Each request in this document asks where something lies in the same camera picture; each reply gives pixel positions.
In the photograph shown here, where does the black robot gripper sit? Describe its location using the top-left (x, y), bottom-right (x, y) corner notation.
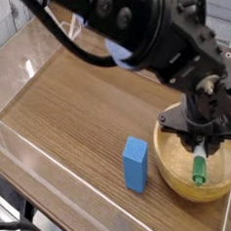
top-left (157, 100), bottom-right (231, 161)

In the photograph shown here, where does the green and white marker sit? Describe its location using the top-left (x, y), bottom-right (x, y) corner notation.
top-left (192, 141), bottom-right (207, 186)

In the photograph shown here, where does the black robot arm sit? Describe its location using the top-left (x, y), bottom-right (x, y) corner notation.
top-left (20, 0), bottom-right (231, 155)

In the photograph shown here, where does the brown wooden bowl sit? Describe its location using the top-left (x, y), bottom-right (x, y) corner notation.
top-left (150, 98), bottom-right (231, 207)

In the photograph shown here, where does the blue rectangular block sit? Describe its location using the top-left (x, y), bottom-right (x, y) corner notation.
top-left (122, 136), bottom-right (148, 193)

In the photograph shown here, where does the clear acrylic tray wall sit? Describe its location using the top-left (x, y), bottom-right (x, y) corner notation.
top-left (0, 20), bottom-right (231, 231)

